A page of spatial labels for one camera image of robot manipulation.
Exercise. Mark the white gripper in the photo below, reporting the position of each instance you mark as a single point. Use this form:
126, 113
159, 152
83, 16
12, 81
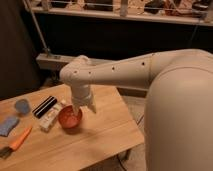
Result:
82, 96

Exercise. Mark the red ceramic bowl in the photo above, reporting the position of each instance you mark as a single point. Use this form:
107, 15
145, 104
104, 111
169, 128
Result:
68, 119

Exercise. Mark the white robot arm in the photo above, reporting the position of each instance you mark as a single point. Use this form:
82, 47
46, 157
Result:
178, 116

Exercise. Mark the black striped rectangular block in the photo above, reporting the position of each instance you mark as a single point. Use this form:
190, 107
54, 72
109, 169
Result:
42, 108

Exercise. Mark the white rectangular bottle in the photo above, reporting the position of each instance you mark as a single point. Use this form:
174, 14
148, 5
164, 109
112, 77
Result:
48, 121

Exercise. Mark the small blue round cup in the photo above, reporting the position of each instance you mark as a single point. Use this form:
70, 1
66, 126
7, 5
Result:
22, 106

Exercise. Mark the metal diagonal pole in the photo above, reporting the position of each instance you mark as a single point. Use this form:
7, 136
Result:
46, 49

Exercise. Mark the blue sponge cloth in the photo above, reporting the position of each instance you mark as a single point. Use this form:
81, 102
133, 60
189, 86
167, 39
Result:
7, 125

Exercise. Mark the orange handled brush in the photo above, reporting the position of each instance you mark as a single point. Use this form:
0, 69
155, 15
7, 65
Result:
6, 151

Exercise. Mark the upper wooden shelf rail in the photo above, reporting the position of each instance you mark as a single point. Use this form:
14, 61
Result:
186, 12

